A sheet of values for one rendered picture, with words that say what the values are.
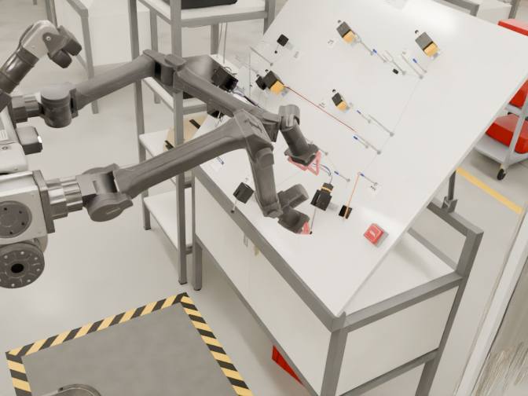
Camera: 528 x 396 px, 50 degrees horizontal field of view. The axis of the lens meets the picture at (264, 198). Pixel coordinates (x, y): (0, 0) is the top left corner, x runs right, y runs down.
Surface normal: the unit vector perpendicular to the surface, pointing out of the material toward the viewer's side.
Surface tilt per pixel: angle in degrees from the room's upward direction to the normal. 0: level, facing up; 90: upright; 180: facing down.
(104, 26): 90
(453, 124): 52
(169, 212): 0
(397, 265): 0
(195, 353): 0
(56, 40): 90
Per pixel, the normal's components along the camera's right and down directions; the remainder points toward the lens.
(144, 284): 0.06, -0.83
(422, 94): -0.64, -0.33
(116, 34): 0.48, 0.51
